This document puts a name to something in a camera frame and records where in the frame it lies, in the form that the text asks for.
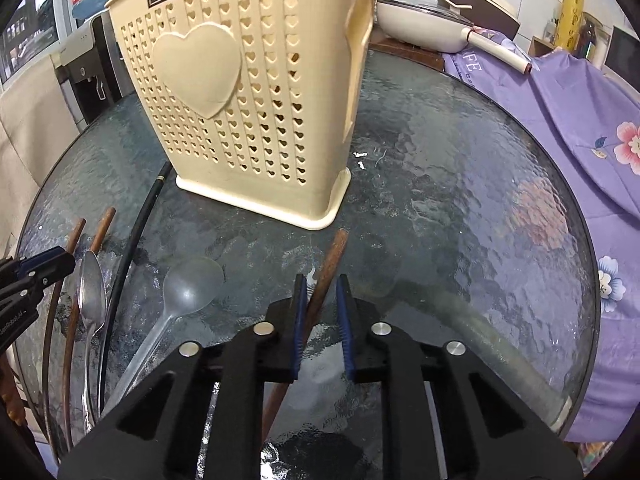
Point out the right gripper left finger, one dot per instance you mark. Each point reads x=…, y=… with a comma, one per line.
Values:
x=268, y=351

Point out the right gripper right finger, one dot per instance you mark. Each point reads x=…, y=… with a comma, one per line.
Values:
x=412, y=379

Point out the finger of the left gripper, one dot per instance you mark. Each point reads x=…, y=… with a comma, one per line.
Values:
x=23, y=282

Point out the thin brown chopstick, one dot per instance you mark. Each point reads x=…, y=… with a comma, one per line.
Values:
x=71, y=245
x=72, y=327

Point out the metal spoon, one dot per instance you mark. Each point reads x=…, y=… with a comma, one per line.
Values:
x=92, y=308

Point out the black chopstick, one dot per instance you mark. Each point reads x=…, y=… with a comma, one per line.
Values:
x=119, y=279

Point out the clear plastic spoon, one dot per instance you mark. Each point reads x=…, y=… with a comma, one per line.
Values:
x=188, y=287

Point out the water dispenser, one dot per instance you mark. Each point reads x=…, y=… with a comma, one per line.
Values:
x=91, y=71

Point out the cream plastic utensil holder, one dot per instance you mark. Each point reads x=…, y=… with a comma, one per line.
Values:
x=253, y=101

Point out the purple floral cloth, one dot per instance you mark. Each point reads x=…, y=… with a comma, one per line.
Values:
x=590, y=127

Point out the white frying pan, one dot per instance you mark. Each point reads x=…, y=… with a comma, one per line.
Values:
x=438, y=30

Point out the white brown rice cooker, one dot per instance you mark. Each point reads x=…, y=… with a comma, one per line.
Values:
x=498, y=15

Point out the white microwave oven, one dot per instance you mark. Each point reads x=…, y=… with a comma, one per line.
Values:
x=622, y=59

